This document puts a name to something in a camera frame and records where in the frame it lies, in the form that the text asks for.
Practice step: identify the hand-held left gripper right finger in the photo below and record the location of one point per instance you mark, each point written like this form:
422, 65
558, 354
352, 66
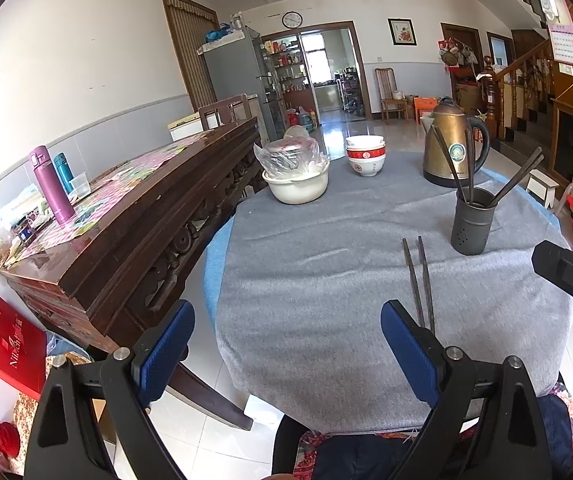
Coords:
409, 355

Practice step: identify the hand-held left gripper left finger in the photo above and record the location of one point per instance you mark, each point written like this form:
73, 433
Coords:
166, 350

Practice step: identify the dark metal chopstick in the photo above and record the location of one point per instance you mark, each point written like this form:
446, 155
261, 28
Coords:
516, 176
413, 280
451, 167
469, 170
523, 180
427, 280

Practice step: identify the grey chopstick holder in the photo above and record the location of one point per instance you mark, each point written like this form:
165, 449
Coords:
471, 230

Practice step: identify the white step stool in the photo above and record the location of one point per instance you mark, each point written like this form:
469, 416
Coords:
541, 180

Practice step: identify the dark carved wooden sideboard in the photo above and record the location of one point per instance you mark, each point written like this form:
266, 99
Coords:
131, 240

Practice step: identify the grey tablecloth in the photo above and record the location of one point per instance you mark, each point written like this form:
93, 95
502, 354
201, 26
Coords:
316, 285

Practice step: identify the floral seat cushion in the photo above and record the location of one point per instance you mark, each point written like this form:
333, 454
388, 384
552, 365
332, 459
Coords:
311, 452

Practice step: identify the black chair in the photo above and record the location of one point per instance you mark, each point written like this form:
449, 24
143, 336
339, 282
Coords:
286, 445

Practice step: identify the red gift bag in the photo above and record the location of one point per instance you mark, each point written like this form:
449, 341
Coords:
9, 350

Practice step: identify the gold electric kettle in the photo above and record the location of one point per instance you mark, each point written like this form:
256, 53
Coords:
446, 155

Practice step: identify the red round object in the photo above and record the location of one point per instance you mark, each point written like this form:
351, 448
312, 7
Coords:
6, 437

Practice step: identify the clear plastic cup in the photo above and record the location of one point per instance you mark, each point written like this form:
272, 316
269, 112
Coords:
81, 185

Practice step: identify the red and white bowl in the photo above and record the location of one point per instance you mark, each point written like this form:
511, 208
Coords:
366, 166
365, 142

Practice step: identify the pile of snack packets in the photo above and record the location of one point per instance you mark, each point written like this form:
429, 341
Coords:
11, 225

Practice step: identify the white basin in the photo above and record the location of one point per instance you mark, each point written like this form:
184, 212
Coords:
296, 190

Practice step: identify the purple thermos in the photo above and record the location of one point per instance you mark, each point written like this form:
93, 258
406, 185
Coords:
51, 185

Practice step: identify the wooden staircase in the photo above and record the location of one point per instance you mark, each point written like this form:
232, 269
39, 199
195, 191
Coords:
521, 75

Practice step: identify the teal thermos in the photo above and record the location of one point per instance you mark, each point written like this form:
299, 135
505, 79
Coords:
63, 170

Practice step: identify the orange plastic stool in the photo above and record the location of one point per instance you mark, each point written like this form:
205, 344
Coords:
424, 107

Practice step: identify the clear plastic bag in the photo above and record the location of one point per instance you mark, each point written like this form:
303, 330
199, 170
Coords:
291, 157

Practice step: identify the dark wooden chair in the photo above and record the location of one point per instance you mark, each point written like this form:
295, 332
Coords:
209, 110

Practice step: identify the brown wooden chair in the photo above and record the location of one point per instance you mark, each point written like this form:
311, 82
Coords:
391, 102

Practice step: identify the grey refrigerator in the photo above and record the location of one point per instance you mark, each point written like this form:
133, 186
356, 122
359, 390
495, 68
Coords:
236, 75

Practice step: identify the framed flower picture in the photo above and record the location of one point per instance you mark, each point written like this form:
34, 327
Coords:
402, 32

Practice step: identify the brown curtained doorway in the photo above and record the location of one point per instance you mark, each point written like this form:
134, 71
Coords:
186, 50

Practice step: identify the pink wall calendar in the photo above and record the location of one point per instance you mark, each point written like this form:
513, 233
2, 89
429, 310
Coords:
563, 40

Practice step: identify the round wall clock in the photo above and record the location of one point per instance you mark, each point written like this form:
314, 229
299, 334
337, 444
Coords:
292, 20

